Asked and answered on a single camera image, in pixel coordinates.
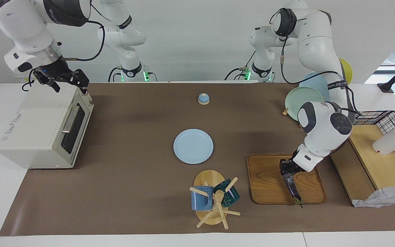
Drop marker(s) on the dark green mug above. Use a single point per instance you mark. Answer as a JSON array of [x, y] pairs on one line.
[[230, 193]]

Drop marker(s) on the brown table mat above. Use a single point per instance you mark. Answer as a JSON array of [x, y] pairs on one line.
[[142, 192]]

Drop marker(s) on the white checked cloth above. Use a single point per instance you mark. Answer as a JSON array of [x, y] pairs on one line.
[[382, 199]]

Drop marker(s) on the wooden tray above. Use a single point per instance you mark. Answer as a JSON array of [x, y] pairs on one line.
[[269, 181]]

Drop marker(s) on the wooden two-tier shelf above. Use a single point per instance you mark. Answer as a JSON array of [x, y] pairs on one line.
[[379, 164]]

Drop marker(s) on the blue mug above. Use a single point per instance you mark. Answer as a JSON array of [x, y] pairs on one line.
[[201, 200]]

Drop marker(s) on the small light blue plate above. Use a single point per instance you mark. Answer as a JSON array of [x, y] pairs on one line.
[[193, 146]]

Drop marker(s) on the white cup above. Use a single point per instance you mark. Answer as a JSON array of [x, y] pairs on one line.
[[389, 142]]

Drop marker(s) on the wooden mug tree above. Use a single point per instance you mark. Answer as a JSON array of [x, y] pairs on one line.
[[207, 178]]

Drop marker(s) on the beige toaster oven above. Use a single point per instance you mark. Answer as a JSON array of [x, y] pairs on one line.
[[29, 127]]

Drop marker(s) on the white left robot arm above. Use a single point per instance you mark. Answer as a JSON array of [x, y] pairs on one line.
[[321, 130]]

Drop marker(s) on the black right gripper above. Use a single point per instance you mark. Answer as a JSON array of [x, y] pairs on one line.
[[62, 73]]

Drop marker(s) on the wooden plate rack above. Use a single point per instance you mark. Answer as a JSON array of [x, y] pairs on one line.
[[285, 112]]

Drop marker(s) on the blue dome with wooden knob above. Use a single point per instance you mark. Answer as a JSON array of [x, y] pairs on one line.
[[203, 99]]

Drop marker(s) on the glass oven door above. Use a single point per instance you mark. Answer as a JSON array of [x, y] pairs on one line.
[[72, 137]]

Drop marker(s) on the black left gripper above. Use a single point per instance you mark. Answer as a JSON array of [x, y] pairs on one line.
[[290, 166]]

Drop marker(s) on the white power strip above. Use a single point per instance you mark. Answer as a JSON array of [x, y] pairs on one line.
[[20, 79]]

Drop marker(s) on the pale green plate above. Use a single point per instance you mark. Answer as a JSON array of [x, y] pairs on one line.
[[295, 101]]

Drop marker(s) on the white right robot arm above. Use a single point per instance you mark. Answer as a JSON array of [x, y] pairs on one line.
[[19, 24]]

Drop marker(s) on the yellow plate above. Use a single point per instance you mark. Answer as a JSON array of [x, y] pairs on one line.
[[347, 73]]

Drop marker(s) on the large light blue plate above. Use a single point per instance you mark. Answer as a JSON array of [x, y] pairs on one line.
[[315, 82]]

